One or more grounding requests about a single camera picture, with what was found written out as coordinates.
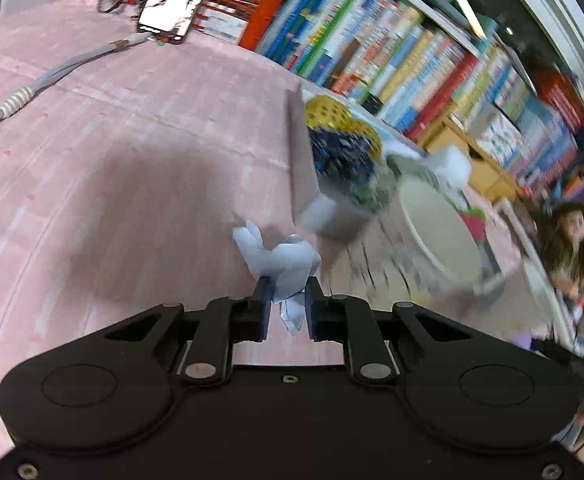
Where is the pink and green plush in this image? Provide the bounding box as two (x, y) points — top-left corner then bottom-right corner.
(458, 204), (491, 247)

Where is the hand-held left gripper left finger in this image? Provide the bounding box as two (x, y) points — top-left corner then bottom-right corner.
(104, 277), (273, 387)

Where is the red plastic basket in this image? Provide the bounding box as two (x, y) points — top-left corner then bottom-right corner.
(536, 66), (584, 133)

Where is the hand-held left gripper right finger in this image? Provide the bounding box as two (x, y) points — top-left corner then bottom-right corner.
(304, 277), (472, 387)

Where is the small black box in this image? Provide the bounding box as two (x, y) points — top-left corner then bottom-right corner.
(361, 91), (386, 115)

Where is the white sponge block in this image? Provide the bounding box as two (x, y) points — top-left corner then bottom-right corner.
(424, 144), (473, 202)

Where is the printed stationery box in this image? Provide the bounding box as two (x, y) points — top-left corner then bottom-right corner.
(469, 106), (523, 168)

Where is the wooden drawer organizer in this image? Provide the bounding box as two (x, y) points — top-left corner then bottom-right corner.
(416, 109), (521, 202)

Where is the row of upright books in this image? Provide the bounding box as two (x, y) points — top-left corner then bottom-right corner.
(254, 0), (584, 198)

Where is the dark floral cloth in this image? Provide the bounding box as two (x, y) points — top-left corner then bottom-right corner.
(309, 127), (379, 186)

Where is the green checkered cloth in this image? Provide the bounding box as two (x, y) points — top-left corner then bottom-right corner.
(347, 170), (403, 217)

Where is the white tray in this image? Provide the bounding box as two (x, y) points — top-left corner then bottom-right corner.
(283, 85), (515, 308)

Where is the white tissue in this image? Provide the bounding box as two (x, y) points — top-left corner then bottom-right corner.
(232, 219), (323, 339)

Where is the paper cup with scribble print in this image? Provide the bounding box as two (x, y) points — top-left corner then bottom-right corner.
(322, 167), (488, 313)

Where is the smartphone with lit screen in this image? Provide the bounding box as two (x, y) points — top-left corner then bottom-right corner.
(137, 0), (219, 45)

